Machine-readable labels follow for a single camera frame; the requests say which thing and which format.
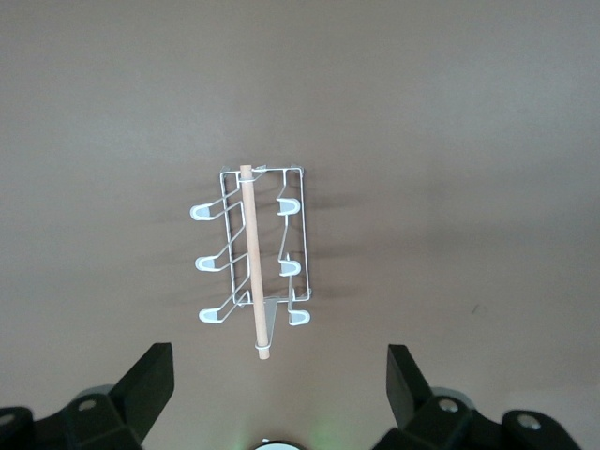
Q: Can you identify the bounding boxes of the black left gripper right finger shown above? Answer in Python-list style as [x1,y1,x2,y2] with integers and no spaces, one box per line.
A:
[379,344,585,450]

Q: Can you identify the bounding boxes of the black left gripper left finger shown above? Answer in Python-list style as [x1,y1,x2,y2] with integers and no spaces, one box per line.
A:
[0,343,175,450]

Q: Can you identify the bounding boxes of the white wire cup holder rack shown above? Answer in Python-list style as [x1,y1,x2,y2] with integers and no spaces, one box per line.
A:
[189,162,314,362]

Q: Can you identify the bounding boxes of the brown table cover sheet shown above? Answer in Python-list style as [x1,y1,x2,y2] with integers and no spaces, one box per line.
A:
[0,0,600,450]

